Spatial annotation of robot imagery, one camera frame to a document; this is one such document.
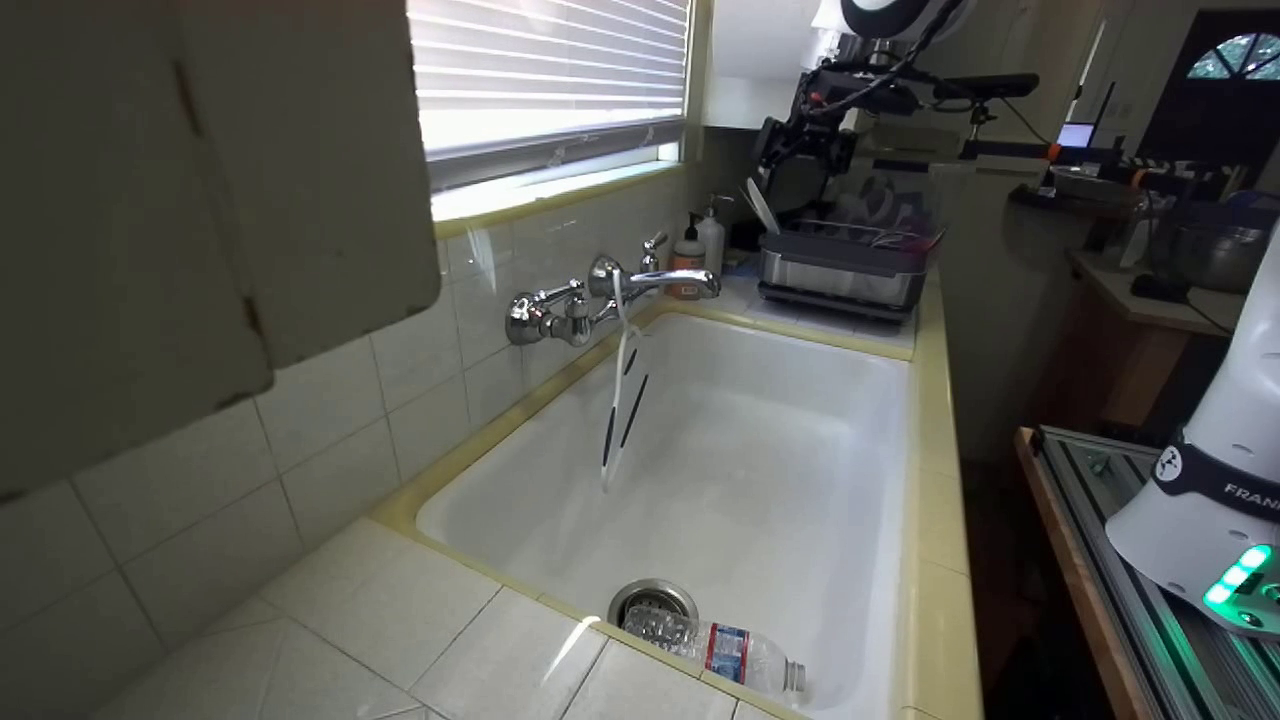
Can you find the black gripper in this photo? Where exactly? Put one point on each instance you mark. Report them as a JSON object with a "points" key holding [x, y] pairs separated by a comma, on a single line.
{"points": [[812, 155]]}

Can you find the white pump bottle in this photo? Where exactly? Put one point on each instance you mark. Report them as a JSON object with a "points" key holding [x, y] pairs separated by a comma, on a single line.
{"points": [[713, 246]]}

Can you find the orange soap bottle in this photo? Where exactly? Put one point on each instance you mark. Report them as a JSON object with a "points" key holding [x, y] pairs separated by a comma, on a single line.
{"points": [[687, 264]]}

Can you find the clear plastic water bottle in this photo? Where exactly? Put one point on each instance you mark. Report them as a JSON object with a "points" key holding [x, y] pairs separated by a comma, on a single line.
{"points": [[753, 662]]}

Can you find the dark dish rack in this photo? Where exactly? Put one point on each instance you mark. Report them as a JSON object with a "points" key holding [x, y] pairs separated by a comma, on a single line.
{"points": [[843, 264]]}

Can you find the white black hanging brush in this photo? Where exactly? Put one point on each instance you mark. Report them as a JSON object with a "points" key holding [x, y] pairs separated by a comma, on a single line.
{"points": [[619, 384]]}

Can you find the white window blinds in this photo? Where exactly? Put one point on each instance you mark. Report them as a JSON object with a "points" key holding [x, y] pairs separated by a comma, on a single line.
{"points": [[545, 64]]}

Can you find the small lit screen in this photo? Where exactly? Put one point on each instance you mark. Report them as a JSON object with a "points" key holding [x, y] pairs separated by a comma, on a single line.
{"points": [[1074, 134]]}

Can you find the white sink basin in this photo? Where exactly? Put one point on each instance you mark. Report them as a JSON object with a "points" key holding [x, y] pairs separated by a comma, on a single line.
{"points": [[760, 481]]}

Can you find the wooden side desk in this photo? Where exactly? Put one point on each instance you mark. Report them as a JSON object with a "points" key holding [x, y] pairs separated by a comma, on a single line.
{"points": [[1143, 334]]}

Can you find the dark round appliance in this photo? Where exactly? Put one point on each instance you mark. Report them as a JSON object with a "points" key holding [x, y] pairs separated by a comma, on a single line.
{"points": [[1204, 241]]}

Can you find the round metal sink drain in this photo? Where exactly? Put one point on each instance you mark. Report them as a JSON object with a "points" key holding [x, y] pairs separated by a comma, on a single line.
{"points": [[654, 614]]}

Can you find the dark door with arched window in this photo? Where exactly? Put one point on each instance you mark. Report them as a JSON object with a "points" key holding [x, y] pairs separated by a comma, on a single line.
{"points": [[1226, 83]]}

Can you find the chrome wall faucet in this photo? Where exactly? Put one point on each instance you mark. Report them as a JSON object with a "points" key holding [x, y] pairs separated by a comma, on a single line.
{"points": [[601, 284]]}

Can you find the aluminium frame robot table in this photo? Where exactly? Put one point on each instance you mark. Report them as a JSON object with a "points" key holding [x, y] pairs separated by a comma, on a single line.
{"points": [[1134, 614]]}

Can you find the beige wall cabinet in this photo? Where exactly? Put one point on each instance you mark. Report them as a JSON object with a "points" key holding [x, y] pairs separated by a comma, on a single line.
{"points": [[163, 200]]}

